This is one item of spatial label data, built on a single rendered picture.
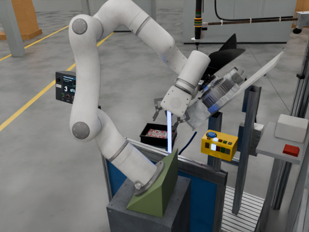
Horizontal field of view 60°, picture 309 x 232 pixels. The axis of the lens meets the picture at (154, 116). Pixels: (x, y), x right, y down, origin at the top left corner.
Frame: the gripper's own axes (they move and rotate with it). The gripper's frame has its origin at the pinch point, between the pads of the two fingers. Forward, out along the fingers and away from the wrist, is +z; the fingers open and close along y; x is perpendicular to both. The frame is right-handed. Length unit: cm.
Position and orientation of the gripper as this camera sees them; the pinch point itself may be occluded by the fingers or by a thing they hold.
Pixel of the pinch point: (163, 123)
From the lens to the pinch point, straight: 108.7
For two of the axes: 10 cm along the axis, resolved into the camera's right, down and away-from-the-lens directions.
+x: 0.1, -0.2, 10.0
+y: 8.8, 4.8, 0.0
